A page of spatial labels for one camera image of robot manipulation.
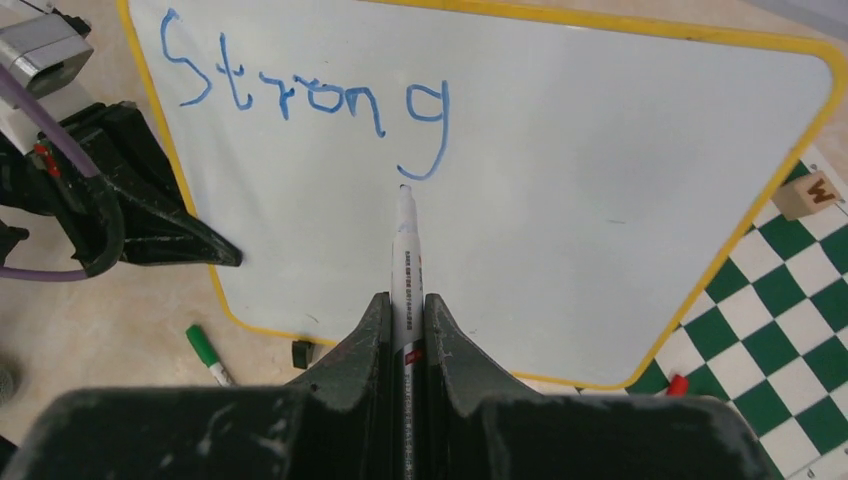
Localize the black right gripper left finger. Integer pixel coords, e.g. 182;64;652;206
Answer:
1;293;393;479

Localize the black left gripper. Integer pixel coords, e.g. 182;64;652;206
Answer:
1;102;243;279

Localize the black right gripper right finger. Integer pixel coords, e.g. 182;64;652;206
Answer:
424;294;774;479

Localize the blue capped marker pen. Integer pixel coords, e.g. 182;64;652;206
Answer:
390;184;425;479

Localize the yellow framed whiteboard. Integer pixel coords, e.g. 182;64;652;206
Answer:
118;1;847;390

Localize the black whiteboard foot clip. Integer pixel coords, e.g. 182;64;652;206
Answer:
291;340;316;370

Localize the green capped marker pen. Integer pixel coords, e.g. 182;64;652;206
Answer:
185;324;236;387

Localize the red capped marker pen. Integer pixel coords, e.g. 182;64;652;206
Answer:
665;374;690;397

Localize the green white chess mat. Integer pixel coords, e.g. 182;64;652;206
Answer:
582;142;848;480

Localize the brown white chess piece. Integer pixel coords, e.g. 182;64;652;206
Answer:
772;171;843;220

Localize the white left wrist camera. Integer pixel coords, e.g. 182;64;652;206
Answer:
1;1;94;121

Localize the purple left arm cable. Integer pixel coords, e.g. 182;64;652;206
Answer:
0;62;127;284

